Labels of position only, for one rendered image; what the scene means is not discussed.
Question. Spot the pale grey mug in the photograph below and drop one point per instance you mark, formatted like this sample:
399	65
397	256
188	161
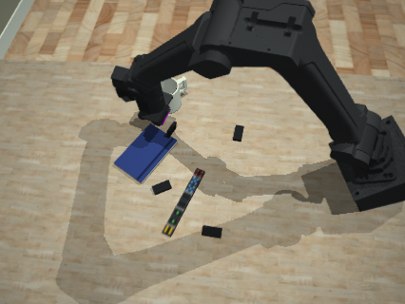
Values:
170	86

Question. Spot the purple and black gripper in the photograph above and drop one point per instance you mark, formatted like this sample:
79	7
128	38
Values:
159	109

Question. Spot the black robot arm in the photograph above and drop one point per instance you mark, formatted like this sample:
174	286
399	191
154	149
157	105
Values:
250	33

